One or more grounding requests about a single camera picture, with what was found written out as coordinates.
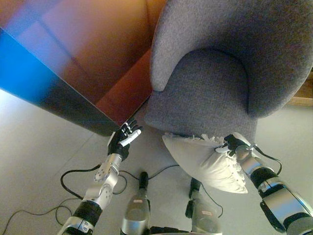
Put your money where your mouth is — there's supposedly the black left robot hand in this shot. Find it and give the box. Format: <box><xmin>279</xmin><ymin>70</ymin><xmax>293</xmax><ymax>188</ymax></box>
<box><xmin>107</xmin><ymin>118</ymin><xmax>144</xmax><ymax>163</ymax></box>

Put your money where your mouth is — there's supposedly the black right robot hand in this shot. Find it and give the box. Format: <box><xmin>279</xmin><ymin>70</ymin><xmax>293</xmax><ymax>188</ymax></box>
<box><xmin>215</xmin><ymin>134</ymin><xmax>248</xmax><ymax>158</ymax></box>

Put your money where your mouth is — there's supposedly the white fringed pillow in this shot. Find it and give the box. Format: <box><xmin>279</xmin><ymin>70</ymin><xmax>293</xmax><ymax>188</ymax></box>
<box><xmin>162</xmin><ymin>132</ymin><xmax>260</xmax><ymax>194</ymax></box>

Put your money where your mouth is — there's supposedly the silver left robot leg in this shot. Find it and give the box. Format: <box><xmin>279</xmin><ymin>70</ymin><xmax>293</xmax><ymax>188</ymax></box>
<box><xmin>120</xmin><ymin>171</ymin><xmax>151</xmax><ymax>235</ymax></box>

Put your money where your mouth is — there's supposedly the grey fabric armchair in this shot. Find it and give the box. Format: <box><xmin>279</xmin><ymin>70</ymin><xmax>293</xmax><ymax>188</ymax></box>
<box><xmin>143</xmin><ymin>0</ymin><xmax>313</xmax><ymax>143</ymax></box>

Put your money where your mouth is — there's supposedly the wooden planter box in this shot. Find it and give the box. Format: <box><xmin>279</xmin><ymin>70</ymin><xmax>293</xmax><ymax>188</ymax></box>
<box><xmin>288</xmin><ymin>79</ymin><xmax>313</xmax><ymax>107</ymax></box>

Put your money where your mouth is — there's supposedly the glossy colourful partition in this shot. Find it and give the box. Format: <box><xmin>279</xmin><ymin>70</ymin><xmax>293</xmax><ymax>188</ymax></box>
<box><xmin>0</xmin><ymin>0</ymin><xmax>158</xmax><ymax>137</ymax></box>

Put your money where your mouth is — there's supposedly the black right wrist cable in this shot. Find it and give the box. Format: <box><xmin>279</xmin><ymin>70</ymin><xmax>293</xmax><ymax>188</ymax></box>
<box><xmin>254</xmin><ymin>143</ymin><xmax>283</xmax><ymax>175</ymax></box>

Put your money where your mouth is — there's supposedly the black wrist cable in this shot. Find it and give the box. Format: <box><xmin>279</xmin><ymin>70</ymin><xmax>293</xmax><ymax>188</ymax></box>
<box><xmin>60</xmin><ymin>164</ymin><xmax>128</xmax><ymax>200</ymax></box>
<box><xmin>254</xmin><ymin>143</ymin><xmax>283</xmax><ymax>175</ymax></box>

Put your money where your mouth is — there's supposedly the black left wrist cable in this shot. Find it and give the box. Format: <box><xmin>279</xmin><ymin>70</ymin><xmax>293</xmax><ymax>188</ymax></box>
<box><xmin>60</xmin><ymin>164</ymin><xmax>128</xmax><ymax>200</ymax></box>

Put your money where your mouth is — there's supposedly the thin black floor cable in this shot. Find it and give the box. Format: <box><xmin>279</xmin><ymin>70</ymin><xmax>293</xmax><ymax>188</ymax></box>
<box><xmin>0</xmin><ymin>197</ymin><xmax>83</xmax><ymax>235</ymax></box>

